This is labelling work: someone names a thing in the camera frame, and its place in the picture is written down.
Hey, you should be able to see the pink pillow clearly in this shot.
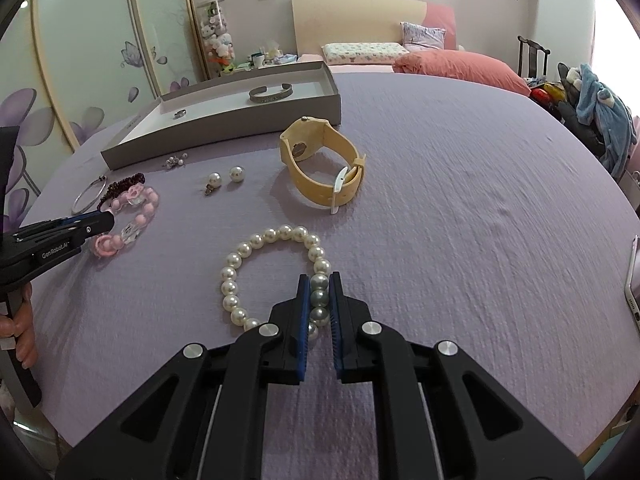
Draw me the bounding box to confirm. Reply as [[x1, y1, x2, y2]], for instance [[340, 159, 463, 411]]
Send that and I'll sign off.
[[392, 49, 532, 97]]

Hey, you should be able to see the blue plush robe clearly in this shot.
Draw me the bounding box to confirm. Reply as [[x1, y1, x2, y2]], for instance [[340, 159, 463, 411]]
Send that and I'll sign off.
[[565, 62, 638, 176]]

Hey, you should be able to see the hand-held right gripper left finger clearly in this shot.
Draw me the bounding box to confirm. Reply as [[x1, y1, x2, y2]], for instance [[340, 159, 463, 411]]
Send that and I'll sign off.
[[55, 274, 314, 480]]

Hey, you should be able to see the beige and pink headboard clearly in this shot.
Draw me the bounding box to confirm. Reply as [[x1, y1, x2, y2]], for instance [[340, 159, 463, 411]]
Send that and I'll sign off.
[[291, 0, 457, 56]]

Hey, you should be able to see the silver cuff bracelet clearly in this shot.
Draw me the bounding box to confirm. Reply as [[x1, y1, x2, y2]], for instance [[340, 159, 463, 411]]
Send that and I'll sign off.
[[249, 84, 293, 106]]

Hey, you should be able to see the dark red beaded bracelet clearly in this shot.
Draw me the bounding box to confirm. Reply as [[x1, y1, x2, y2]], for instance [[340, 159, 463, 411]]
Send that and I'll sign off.
[[97, 172, 147, 211]]

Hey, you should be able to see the white patterned pillow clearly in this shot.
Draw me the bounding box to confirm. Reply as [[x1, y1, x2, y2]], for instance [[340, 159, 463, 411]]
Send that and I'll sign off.
[[321, 41, 408, 67]]

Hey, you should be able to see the grey shallow box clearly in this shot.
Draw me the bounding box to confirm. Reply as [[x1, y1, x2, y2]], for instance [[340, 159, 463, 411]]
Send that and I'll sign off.
[[101, 61, 342, 171]]

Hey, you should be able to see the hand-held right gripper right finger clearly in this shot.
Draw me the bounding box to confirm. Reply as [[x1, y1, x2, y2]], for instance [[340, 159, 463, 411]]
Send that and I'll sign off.
[[327, 271, 586, 480]]

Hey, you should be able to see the colourful clothes pile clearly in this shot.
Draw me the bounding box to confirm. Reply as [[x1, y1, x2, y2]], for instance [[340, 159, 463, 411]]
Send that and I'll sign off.
[[530, 80, 568, 111]]

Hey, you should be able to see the floral sliding wardrobe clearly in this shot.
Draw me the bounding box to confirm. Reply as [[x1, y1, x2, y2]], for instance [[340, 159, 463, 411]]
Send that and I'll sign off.
[[0, 0, 211, 228]]

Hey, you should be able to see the clear cylinder of plush toys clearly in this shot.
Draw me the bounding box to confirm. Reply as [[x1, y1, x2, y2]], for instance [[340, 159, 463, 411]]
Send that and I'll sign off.
[[196, 0, 236, 80]]

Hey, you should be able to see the lilac floral pillow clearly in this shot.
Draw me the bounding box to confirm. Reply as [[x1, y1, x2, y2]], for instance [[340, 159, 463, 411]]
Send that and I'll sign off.
[[400, 21, 447, 53]]

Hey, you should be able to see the white smartphone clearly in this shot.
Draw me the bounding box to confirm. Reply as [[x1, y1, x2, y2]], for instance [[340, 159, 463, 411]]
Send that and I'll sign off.
[[624, 234, 640, 336]]

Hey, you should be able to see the white pearl bracelet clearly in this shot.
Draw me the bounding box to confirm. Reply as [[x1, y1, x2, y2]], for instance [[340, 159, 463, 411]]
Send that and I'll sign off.
[[219, 224, 332, 347]]

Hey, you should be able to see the thin silver bangle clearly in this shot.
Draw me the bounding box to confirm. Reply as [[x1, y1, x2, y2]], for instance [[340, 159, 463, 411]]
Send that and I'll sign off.
[[71, 175, 108, 216]]

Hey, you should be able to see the beige wristwatch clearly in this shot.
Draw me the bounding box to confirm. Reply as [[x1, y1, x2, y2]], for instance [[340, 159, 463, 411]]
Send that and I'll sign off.
[[279, 116, 366, 215]]

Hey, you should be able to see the dark wooden chair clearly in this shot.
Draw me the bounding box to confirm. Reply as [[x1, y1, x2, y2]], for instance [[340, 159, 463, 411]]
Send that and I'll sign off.
[[516, 35, 551, 81]]

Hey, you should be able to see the purple bedsheet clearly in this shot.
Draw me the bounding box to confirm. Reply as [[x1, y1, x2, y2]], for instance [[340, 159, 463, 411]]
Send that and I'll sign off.
[[15, 67, 637, 480]]

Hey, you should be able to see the bedside table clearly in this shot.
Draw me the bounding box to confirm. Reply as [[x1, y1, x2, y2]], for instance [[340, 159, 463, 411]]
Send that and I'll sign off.
[[220, 51, 326, 78]]

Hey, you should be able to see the pink beaded bracelet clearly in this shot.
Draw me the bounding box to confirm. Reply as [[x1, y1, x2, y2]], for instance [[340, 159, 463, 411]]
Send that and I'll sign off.
[[92, 185, 161, 260]]

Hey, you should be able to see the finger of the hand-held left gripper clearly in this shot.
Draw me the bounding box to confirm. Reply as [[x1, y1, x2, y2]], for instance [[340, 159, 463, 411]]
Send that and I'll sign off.
[[12, 213, 103, 244], [29, 212, 117, 268]]

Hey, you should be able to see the person's left hand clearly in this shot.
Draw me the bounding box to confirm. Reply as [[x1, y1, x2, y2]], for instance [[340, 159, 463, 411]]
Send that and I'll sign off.
[[0, 280, 39, 384]]

